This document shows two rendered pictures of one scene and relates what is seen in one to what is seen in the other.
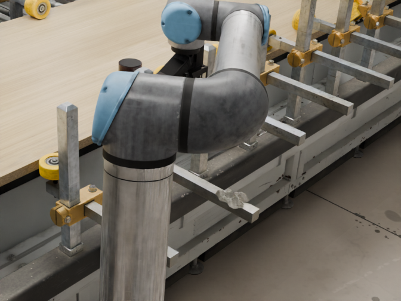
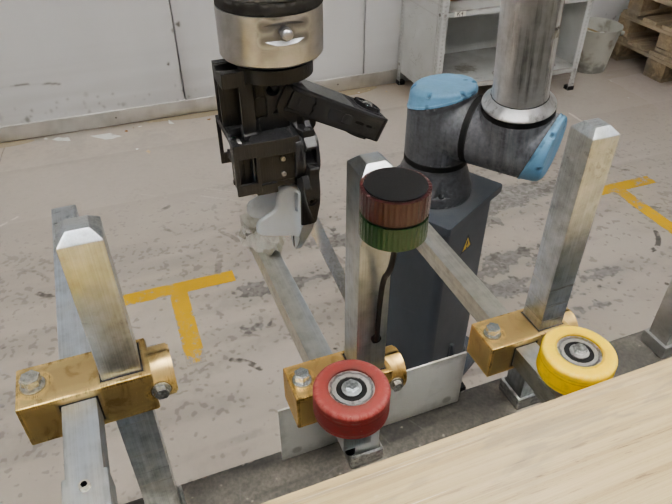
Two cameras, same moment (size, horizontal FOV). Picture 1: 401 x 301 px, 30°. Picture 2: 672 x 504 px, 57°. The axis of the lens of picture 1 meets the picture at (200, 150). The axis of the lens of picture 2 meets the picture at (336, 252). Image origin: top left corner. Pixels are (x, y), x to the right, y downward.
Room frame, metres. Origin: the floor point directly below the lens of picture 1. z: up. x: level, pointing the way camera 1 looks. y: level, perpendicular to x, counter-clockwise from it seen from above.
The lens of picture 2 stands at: (2.13, 0.37, 1.40)
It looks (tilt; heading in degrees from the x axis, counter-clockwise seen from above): 38 degrees down; 210
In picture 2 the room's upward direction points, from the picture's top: straight up
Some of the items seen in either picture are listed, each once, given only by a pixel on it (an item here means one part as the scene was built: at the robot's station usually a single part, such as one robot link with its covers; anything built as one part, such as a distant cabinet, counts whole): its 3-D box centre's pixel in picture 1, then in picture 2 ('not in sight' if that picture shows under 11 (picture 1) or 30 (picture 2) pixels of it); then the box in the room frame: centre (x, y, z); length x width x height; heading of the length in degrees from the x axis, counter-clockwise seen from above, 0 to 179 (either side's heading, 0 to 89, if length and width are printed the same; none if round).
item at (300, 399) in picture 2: not in sight; (346, 383); (1.72, 0.15, 0.85); 0.14 x 0.06 x 0.05; 142
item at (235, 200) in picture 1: (233, 194); (261, 232); (1.56, -0.09, 0.87); 0.09 x 0.07 x 0.02; 52
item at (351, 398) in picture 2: not in sight; (350, 419); (1.77, 0.18, 0.85); 0.08 x 0.08 x 0.11
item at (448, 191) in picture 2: not in sight; (433, 170); (0.90, -0.08, 0.65); 0.19 x 0.19 x 0.10
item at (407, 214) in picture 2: (130, 67); (395, 196); (1.73, 0.19, 1.12); 0.06 x 0.06 x 0.02
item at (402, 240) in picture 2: not in sight; (393, 220); (1.73, 0.19, 1.10); 0.06 x 0.06 x 0.02
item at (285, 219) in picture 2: not in sight; (283, 222); (1.71, 0.07, 1.04); 0.06 x 0.03 x 0.09; 142
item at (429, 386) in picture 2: not in sight; (374, 404); (1.66, 0.16, 0.75); 0.26 x 0.01 x 0.10; 142
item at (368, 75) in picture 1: (323, 58); not in sight; (2.28, -0.38, 0.95); 0.50 x 0.04 x 0.04; 52
